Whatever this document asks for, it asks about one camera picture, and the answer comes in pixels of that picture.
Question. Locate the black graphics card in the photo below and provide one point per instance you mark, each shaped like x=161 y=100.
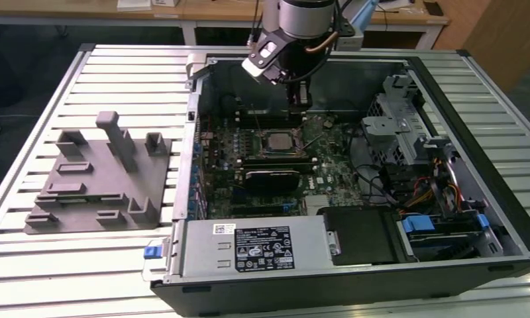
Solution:
x=272 y=183

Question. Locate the grey parts rack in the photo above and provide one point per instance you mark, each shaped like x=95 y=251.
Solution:
x=111 y=185

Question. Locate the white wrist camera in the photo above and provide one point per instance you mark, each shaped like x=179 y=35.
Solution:
x=252 y=68

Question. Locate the small black desk item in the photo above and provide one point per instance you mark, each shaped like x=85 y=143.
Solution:
x=435 y=8

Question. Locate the blue disk carrier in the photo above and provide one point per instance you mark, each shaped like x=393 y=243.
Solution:
x=417 y=225

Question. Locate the small blue bay clip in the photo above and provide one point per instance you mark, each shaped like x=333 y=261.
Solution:
x=483 y=222

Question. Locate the wooden cabinet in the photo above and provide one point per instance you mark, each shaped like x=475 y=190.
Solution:
x=504 y=33

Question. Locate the green motherboard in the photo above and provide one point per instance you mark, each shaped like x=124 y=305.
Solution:
x=336 y=185

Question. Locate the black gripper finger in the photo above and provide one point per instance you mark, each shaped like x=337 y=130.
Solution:
x=308 y=106
x=295 y=99

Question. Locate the thin metal locking lever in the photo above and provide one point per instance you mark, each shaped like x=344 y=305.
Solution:
x=259 y=126
x=313 y=140

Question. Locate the black plastic shroud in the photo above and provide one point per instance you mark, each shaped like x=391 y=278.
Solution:
x=363 y=235

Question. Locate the small white box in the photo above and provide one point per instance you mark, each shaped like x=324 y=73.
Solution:
x=165 y=2

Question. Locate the black PC case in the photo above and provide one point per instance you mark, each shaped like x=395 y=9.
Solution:
x=292 y=295

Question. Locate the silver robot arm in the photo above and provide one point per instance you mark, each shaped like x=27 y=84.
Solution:
x=305 y=16

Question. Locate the grey power supply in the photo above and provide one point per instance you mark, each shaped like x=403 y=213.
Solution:
x=203 y=248

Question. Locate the blue case latch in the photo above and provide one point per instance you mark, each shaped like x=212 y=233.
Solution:
x=152 y=252

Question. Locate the CPU socket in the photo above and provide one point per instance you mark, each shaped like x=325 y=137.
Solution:
x=261 y=150

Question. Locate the silver heat sink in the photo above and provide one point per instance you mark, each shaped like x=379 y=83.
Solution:
x=316 y=203

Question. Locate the metal drive cage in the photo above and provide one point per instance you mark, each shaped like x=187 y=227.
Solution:
x=389 y=126

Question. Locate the black expansion slot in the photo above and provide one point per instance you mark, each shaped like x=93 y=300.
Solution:
x=256 y=209

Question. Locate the silver CPU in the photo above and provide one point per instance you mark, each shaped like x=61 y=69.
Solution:
x=279 y=140

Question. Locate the wooden desk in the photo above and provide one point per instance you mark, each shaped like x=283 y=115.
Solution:
x=71 y=13

